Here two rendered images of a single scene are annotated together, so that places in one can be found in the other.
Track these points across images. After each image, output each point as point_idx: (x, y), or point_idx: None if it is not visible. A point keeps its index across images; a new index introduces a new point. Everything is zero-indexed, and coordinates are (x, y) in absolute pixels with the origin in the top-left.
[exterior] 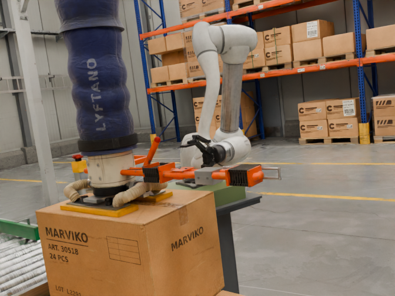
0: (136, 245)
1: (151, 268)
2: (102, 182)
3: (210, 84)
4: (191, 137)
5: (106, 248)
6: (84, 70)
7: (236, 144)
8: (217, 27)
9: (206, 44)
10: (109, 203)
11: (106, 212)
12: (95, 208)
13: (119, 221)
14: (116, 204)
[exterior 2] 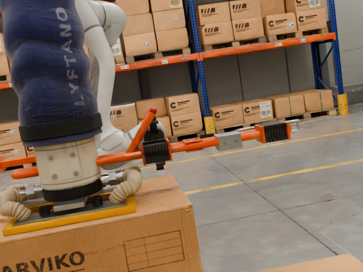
0: (178, 237)
1: (200, 258)
2: (78, 178)
3: (107, 63)
4: None
5: (122, 258)
6: (55, 21)
7: (161, 124)
8: (95, 1)
9: (93, 18)
10: (101, 202)
11: (112, 211)
12: (85, 213)
13: (148, 213)
14: (120, 198)
